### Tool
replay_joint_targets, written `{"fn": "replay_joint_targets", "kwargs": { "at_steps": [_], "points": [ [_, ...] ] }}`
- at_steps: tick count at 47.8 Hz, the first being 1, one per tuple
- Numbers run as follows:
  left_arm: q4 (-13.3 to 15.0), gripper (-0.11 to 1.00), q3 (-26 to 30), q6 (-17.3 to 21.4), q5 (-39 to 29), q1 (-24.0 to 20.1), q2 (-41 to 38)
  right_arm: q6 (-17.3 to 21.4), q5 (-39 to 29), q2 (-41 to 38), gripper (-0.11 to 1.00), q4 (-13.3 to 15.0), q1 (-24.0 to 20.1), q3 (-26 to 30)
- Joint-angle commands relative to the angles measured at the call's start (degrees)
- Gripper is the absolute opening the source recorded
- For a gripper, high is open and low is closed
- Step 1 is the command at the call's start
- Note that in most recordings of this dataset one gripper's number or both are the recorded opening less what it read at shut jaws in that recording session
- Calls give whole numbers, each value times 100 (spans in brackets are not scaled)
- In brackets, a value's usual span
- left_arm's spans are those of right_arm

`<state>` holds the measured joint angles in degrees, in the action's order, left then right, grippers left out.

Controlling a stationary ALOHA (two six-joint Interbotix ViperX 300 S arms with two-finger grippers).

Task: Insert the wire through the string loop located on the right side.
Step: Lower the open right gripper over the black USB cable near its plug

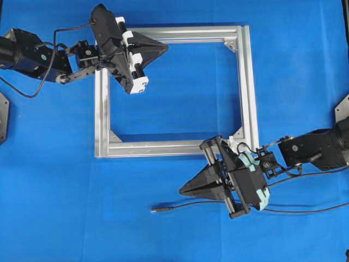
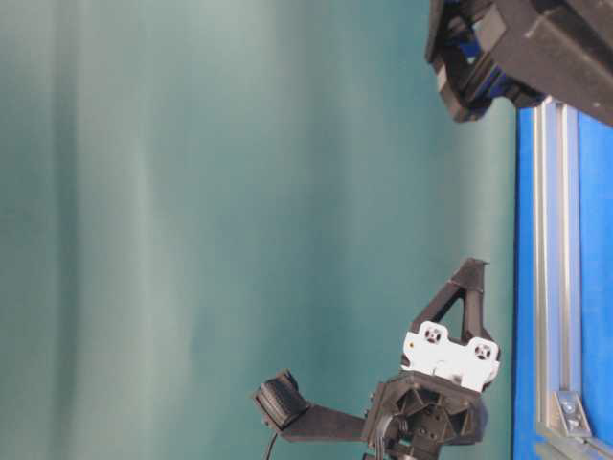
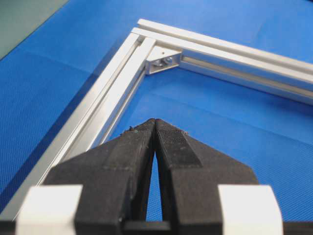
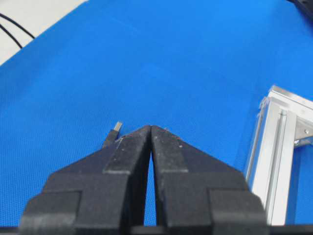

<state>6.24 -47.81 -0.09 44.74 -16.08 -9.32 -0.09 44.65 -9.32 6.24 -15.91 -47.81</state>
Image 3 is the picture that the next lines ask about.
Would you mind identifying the aluminium extrusion frame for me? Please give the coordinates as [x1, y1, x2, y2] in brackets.
[0, 19, 313, 220]

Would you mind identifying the aluminium corner bracket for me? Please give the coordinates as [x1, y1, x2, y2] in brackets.
[145, 46, 182, 75]

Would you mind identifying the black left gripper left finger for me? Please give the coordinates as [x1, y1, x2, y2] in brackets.
[44, 118, 155, 235]

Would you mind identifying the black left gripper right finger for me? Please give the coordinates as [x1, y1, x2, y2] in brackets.
[155, 119, 259, 235]

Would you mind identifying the green curtain backdrop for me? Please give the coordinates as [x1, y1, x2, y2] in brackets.
[0, 0, 67, 58]

